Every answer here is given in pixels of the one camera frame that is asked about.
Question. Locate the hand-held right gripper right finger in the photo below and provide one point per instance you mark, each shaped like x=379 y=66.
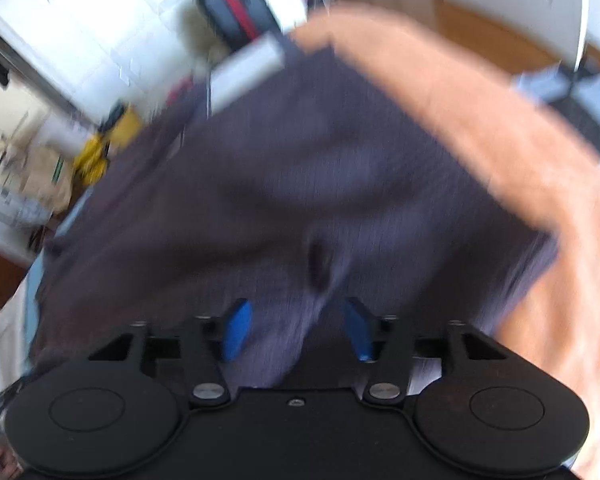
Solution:
x=357 y=330

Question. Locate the black and red suitcase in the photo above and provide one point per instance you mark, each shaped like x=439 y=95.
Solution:
x=235 y=5

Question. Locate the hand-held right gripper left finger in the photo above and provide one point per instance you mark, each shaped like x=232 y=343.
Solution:
x=237 y=330

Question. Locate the white wardrobe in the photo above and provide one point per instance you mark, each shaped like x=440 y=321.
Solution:
x=80 y=20

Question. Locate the yellow plastic bag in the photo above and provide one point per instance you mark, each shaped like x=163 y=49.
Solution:
x=91 y=157

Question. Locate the peach orange cloth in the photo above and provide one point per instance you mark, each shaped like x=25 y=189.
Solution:
x=530 y=170

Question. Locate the dark grey garment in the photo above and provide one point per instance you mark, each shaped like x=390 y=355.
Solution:
x=280 y=160

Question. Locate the white door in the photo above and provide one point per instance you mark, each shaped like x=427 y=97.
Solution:
x=510 y=0

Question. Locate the yellow trash bin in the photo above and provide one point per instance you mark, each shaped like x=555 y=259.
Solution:
x=124 y=119

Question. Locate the brown paper bag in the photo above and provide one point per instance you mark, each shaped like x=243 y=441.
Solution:
x=45 y=177

